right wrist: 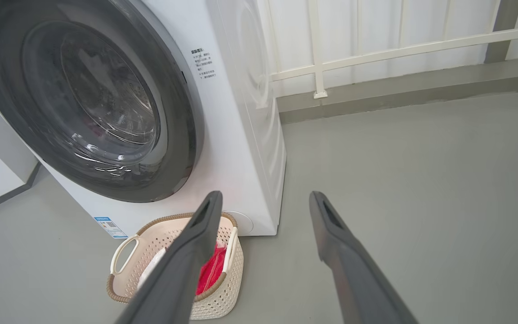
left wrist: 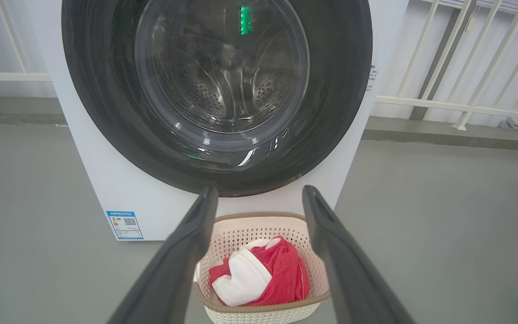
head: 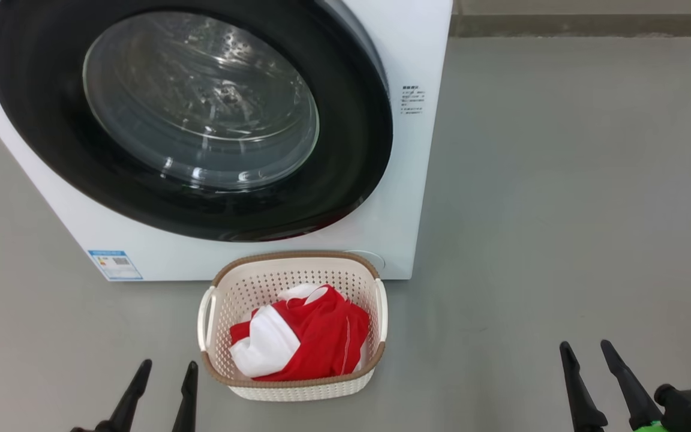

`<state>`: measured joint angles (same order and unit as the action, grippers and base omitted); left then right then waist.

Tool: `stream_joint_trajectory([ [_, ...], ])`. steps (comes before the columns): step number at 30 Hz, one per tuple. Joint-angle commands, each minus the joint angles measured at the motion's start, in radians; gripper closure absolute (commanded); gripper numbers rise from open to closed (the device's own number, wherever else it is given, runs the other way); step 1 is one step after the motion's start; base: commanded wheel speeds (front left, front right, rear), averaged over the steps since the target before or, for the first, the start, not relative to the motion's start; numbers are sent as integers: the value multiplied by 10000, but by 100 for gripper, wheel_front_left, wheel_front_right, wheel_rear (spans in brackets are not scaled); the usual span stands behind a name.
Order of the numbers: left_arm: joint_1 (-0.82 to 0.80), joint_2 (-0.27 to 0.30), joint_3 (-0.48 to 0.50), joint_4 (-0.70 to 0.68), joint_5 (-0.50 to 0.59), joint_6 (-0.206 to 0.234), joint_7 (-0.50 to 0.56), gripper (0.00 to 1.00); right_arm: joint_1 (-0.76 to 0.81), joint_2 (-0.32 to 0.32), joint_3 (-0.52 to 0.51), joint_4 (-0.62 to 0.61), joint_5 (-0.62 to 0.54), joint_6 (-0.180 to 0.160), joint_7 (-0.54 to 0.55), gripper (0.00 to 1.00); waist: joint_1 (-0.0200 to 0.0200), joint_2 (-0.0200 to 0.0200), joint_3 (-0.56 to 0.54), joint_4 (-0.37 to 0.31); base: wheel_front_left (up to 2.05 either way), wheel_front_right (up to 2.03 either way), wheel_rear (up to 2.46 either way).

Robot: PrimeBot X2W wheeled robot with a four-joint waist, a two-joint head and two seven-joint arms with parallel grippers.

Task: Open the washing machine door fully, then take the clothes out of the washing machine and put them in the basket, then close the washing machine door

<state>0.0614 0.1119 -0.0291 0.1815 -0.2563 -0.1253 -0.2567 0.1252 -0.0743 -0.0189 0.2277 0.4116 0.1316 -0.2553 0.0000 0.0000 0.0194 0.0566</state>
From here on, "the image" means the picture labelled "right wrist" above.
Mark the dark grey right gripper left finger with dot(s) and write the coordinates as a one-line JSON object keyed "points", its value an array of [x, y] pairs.
{"points": [[178, 270]]}

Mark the round white drain filter cover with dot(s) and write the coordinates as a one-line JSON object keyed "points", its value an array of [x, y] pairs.
{"points": [[243, 222]]}

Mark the small black text sticker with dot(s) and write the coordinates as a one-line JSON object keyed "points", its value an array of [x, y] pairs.
{"points": [[203, 63]]}

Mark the white front-load washing machine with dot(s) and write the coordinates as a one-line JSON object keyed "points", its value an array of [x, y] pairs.
{"points": [[236, 148]]}

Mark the blue energy label sticker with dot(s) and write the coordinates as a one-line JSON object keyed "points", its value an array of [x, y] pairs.
{"points": [[110, 227]]}

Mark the red and white garment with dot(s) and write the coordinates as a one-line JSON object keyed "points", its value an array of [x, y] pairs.
{"points": [[212, 270]]}

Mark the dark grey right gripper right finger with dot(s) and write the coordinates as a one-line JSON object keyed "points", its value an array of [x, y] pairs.
{"points": [[353, 274]]}

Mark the round black glass washer door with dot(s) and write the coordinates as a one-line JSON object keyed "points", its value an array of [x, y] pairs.
{"points": [[173, 135]]}

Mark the cream laundry basket brown rim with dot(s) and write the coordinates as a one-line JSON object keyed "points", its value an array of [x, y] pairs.
{"points": [[223, 301]]}

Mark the white metal railing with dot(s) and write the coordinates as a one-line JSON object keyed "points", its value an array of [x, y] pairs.
{"points": [[317, 67]]}

